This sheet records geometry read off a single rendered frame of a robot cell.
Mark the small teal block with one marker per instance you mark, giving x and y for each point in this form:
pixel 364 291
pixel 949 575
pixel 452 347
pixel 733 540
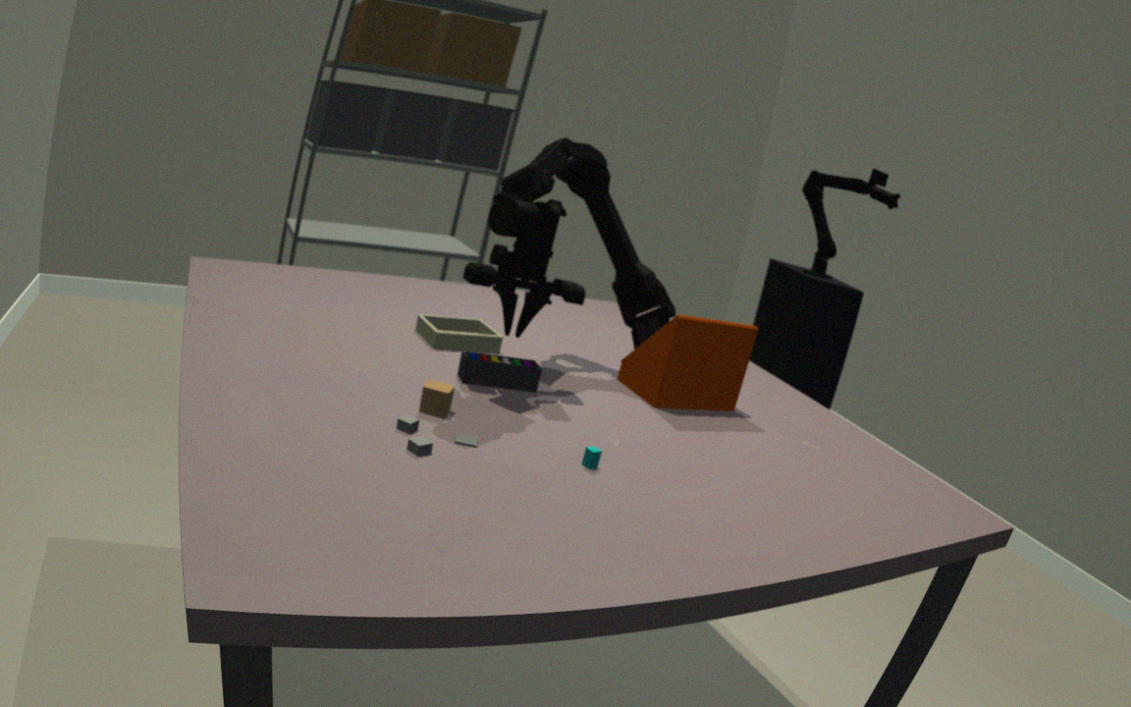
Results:
pixel 591 457

